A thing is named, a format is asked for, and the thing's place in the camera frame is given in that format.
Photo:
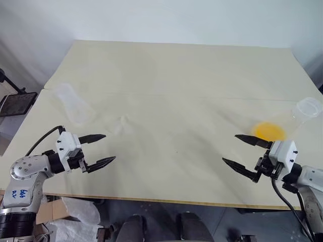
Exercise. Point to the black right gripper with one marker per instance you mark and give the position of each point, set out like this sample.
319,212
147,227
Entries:
266,165

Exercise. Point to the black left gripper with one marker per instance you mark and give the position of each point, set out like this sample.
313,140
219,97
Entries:
75,163

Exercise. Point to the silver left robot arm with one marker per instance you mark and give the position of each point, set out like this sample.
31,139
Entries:
25,169

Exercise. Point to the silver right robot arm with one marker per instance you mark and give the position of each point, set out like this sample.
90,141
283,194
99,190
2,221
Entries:
309,181

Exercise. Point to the clear cup with orange juice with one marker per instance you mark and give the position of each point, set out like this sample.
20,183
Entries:
270,131

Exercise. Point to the white plastic bag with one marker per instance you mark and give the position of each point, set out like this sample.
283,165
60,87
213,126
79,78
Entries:
75,221

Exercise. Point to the brown cardboard box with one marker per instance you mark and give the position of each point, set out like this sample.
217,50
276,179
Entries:
51,210

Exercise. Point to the small dark object under table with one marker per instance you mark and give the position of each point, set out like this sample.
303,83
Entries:
106,233

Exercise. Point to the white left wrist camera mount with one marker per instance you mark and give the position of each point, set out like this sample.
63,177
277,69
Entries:
66,144

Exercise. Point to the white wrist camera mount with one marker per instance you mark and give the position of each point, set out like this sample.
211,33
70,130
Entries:
283,153
66,144

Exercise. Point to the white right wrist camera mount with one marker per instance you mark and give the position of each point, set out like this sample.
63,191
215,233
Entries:
283,153

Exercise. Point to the black flat base plate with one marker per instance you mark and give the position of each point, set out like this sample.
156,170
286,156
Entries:
16,103

